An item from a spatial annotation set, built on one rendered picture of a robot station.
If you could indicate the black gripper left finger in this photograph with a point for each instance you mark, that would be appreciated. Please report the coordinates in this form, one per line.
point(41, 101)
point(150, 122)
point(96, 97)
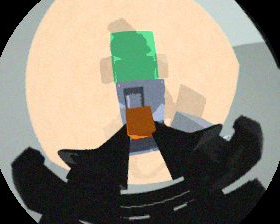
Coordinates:
point(111, 158)

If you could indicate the orange l-shaped part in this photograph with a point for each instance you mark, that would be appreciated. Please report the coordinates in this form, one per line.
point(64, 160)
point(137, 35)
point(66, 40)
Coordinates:
point(140, 122)

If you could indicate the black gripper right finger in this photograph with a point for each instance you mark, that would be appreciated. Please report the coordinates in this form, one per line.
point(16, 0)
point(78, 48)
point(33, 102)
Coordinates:
point(178, 147)

